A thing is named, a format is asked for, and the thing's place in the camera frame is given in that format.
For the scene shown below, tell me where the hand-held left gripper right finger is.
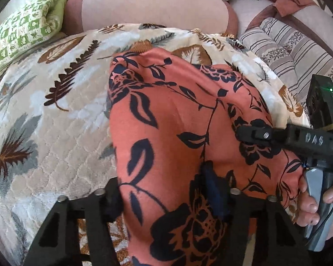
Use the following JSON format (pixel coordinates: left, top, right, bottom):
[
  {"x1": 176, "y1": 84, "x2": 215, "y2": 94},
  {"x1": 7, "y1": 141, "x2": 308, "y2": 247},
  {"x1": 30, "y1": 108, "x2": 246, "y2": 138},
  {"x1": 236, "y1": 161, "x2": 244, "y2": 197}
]
[{"x1": 200, "y1": 160, "x2": 309, "y2": 266}]

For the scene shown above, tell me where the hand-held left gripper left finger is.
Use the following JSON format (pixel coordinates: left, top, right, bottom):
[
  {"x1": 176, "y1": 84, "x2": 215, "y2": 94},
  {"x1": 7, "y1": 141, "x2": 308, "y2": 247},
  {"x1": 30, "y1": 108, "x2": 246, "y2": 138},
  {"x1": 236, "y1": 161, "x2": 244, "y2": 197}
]
[{"x1": 24, "y1": 178, "x2": 126, "y2": 266}]

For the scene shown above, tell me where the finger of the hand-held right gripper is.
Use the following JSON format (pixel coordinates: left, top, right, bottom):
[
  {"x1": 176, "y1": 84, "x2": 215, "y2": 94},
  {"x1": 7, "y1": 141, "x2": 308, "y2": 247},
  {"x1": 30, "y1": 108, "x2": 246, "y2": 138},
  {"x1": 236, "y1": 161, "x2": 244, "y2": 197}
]
[{"x1": 235, "y1": 123, "x2": 288, "y2": 148}]

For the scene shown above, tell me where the orange floral garment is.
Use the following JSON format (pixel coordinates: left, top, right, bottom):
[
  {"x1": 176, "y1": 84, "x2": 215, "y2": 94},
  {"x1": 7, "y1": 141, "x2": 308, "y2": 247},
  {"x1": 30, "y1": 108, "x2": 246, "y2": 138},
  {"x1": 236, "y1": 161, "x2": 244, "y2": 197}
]
[{"x1": 106, "y1": 47, "x2": 305, "y2": 266}]

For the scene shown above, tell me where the person's right hand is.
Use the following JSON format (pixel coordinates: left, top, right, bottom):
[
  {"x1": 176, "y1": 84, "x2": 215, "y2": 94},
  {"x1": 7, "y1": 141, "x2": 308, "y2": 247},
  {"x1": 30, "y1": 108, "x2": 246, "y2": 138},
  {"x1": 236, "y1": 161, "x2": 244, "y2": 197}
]
[{"x1": 295, "y1": 176, "x2": 333, "y2": 239}]

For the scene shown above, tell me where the striped grey cushion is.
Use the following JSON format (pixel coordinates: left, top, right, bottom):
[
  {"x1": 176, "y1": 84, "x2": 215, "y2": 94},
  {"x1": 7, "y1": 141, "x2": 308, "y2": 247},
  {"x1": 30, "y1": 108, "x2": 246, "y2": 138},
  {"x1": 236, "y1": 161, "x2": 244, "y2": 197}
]
[{"x1": 238, "y1": 17, "x2": 333, "y2": 117}]

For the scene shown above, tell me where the leaf-print quilted blanket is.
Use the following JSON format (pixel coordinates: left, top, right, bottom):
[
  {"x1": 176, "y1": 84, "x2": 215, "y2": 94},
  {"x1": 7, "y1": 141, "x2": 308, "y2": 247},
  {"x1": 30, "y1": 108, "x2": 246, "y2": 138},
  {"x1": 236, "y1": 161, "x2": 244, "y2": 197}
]
[{"x1": 0, "y1": 23, "x2": 312, "y2": 266}]

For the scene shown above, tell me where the pink brown-trimmed cushion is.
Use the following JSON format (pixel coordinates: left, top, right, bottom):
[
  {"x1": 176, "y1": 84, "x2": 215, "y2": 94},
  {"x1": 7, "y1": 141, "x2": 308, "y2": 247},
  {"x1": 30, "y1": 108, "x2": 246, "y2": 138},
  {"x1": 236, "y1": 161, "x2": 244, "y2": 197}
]
[{"x1": 230, "y1": 0, "x2": 333, "y2": 43}]

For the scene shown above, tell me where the green white checkered pillow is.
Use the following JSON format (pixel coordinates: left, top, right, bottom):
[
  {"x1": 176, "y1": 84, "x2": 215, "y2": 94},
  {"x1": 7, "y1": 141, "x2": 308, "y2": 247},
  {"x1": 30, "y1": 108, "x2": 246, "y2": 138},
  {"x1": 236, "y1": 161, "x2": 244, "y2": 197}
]
[{"x1": 0, "y1": 0, "x2": 73, "y2": 75}]

